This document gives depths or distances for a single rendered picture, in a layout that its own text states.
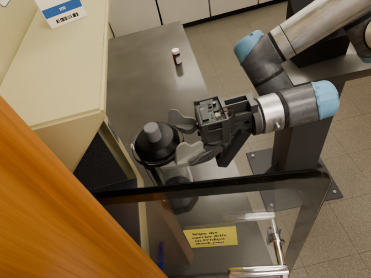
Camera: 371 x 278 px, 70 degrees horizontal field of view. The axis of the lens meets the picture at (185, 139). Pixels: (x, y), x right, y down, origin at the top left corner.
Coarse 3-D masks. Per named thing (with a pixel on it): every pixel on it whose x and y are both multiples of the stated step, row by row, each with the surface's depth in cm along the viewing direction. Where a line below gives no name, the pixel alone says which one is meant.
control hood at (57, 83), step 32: (96, 0) 38; (32, 32) 35; (64, 32) 33; (96, 32) 32; (32, 64) 29; (64, 64) 28; (96, 64) 27; (32, 96) 25; (64, 96) 24; (96, 96) 23; (32, 128) 22; (64, 128) 23; (96, 128) 23; (64, 160) 26
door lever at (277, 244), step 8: (272, 240) 41; (280, 240) 41; (280, 248) 41; (280, 256) 40; (280, 264) 39; (232, 272) 40; (240, 272) 39; (248, 272) 39; (256, 272) 39; (264, 272) 39; (272, 272) 39; (280, 272) 38; (288, 272) 38
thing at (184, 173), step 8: (176, 128) 54; (136, 136) 55; (144, 160) 50; (152, 160) 50; (160, 160) 50; (168, 160) 50; (160, 168) 52; (176, 168) 54; (184, 168) 57; (160, 176) 54; (168, 176) 54; (176, 176) 56; (184, 176) 58
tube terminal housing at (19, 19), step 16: (16, 0) 35; (32, 0) 40; (0, 16) 31; (16, 16) 34; (32, 16) 39; (0, 32) 30; (16, 32) 33; (0, 48) 29; (16, 48) 33; (0, 64) 29; (0, 80) 28; (112, 144) 71; (128, 160) 73; (128, 176) 79
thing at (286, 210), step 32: (128, 192) 30; (160, 192) 30; (192, 192) 30; (224, 192) 30; (256, 192) 30; (288, 192) 30; (320, 192) 30; (128, 224) 36; (160, 224) 37; (192, 224) 37; (224, 224) 37; (256, 224) 37; (288, 224) 37; (160, 256) 47; (192, 256) 47; (224, 256) 48; (256, 256) 48; (288, 256) 48
